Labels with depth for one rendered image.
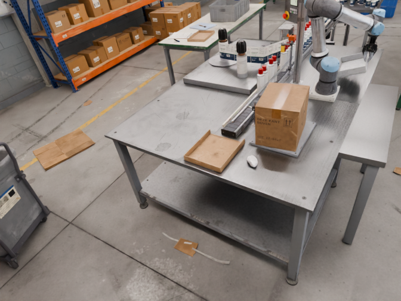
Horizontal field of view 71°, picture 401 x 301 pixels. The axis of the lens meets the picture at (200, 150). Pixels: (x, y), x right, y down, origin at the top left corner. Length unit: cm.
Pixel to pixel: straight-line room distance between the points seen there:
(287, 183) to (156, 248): 126
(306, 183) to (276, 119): 38
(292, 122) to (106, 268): 172
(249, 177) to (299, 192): 27
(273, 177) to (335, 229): 101
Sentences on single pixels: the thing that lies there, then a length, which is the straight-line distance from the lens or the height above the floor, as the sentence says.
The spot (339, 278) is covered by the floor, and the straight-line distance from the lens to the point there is 226.
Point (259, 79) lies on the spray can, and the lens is 214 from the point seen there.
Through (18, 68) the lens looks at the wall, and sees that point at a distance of 575.
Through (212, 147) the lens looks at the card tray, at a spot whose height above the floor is 83.
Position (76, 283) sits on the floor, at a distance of 249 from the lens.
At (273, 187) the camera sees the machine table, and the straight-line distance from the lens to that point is 153.
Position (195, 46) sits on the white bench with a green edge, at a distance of 363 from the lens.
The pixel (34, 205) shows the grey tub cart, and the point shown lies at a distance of 281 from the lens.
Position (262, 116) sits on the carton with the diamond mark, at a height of 106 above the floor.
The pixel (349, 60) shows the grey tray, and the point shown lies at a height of 92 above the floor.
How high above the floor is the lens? 194
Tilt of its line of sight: 39 degrees down
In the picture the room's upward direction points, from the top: 10 degrees counter-clockwise
